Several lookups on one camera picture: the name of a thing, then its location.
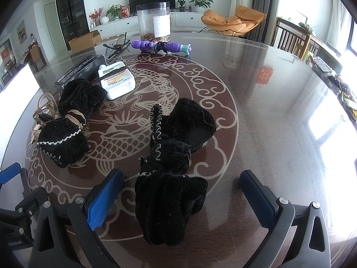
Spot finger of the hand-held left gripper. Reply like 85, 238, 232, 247
15, 187, 48, 224
0, 163, 22, 185

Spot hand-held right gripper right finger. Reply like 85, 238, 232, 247
240, 169, 331, 268

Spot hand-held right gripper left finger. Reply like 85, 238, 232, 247
28, 168, 125, 268

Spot gold glitter hair clip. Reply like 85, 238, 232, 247
31, 109, 60, 146

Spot white board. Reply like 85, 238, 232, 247
0, 62, 43, 164

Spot black velvet pouch with rubber band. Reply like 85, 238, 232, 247
36, 79, 107, 169

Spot clear brown hair claw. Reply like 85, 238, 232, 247
37, 92, 60, 118

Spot white plastic bottle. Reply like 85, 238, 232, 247
98, 61, 136, 100

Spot black cardboard box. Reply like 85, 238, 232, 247
54, 54, 108, 92

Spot brown wooden chair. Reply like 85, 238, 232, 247
27, 43, 47, 72

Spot brown cardboard box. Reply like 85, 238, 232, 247
68, 30, 102, 53

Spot cluttered sideboard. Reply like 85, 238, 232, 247
305, 33, 357, 123

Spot purple toy wand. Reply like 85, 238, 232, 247
131, 40, 193, 58

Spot wooden dining chair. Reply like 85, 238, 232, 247
274, 17, 312, 60

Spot dark glass display cabinet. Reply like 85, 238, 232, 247
54, 0, 91, 52

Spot white tv cabinet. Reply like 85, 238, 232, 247
89, 10, 208, 39

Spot red flowers in white vase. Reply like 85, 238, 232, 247
88, 7, 110, 26

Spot orange lounge chair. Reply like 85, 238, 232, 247
200, 5, 267, 37

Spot clear plastic jar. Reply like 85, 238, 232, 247
136, 2, 171, 42

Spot leafy potted plant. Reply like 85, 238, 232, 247
105, 4, 122, 21

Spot grey curtain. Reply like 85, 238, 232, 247
252, 0, 273, 43

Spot black television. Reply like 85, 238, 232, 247
128, 0, 176, 16

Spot large potted green plant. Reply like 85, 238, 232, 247
189, 0, 214, 13

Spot framed wall painting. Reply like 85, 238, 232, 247
16, 23, 29, 44

